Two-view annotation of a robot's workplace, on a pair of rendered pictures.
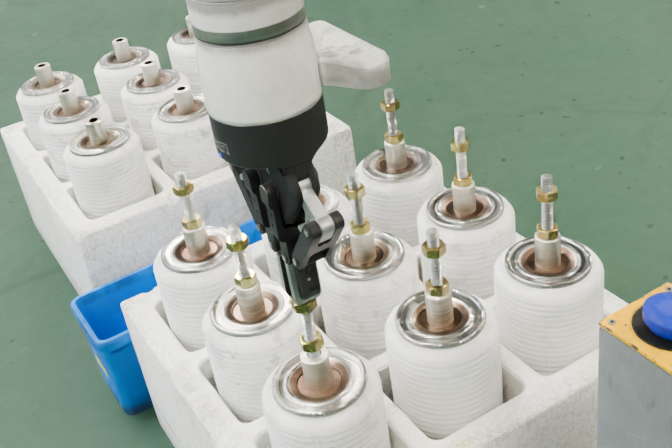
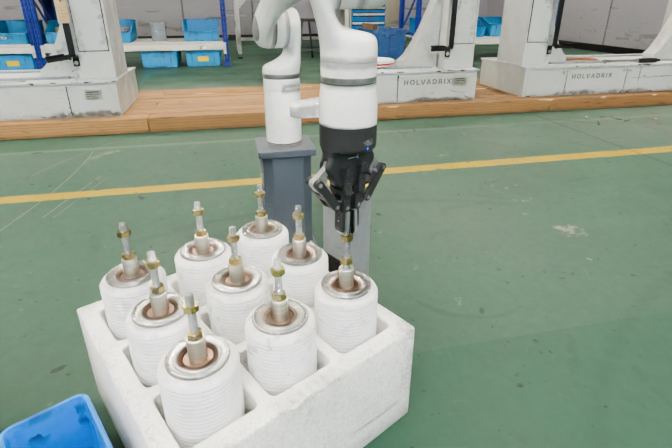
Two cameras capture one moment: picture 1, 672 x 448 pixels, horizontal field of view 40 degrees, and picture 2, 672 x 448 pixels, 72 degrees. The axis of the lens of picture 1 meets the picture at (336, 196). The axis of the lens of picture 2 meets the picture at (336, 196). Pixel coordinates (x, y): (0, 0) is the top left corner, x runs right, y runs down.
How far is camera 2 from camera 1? 0.92 m
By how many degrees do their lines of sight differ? 89
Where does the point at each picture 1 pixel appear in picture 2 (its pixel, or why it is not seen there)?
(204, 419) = (327, 380)
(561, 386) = not seen: hidden behind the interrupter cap
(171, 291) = (232, 379)
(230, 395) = (310, 366)
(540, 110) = not seen: outside the picture
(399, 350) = (318, 267)
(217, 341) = (308, 330)
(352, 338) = not seen: hidden behind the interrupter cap
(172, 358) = (263, 414)
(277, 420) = (371, 298)
